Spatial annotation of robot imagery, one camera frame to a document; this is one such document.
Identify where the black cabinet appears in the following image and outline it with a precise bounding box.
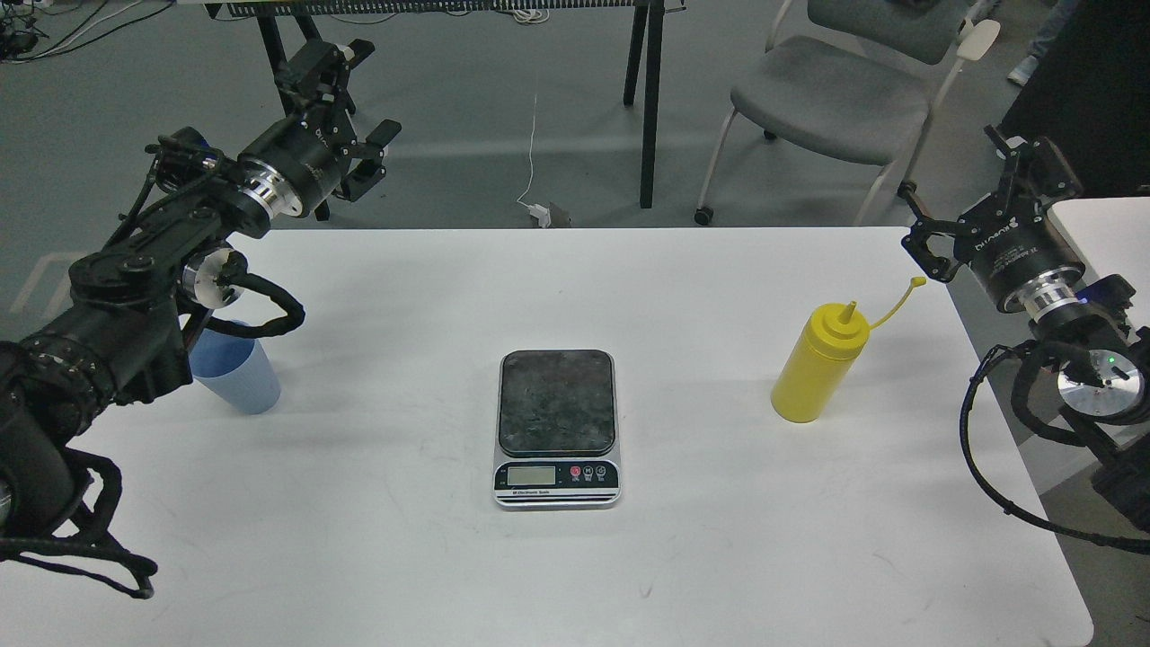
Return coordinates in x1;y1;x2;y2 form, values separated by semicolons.
998;1;1149;199

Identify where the grey office chair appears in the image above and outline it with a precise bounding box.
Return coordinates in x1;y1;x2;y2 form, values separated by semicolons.
693;1;1001;226

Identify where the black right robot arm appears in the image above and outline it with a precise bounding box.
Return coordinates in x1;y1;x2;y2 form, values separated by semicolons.
897;126;1149;555

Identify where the yellow squeeze seasoning bottle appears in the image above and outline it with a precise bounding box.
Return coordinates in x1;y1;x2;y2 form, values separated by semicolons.
771;276;927;423

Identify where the blue ribbed plastic cup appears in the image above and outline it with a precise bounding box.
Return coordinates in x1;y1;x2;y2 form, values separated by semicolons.
189;329;282;415

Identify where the white charger cable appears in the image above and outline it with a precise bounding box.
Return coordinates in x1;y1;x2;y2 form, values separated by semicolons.
516;72;573;228

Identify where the white side table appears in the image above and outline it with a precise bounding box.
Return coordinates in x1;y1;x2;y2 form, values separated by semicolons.
1050;197;1149;328

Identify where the floor cable bundle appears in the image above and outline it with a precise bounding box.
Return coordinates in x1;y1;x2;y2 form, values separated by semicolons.
0;0;176;64

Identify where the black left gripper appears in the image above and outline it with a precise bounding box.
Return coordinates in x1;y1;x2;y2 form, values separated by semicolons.
239;40;403;218

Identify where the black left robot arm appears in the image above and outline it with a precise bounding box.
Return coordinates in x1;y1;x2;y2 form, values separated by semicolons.
1;40;401;599

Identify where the black-legged background table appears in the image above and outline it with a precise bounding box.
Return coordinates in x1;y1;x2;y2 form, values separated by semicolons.
204;1;685;219

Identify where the silver digital kitchen scale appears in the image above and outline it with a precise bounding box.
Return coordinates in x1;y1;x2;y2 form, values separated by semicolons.
491;349;622;511

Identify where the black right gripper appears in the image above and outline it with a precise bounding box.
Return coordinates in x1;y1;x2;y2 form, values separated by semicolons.
902;124;1084;313

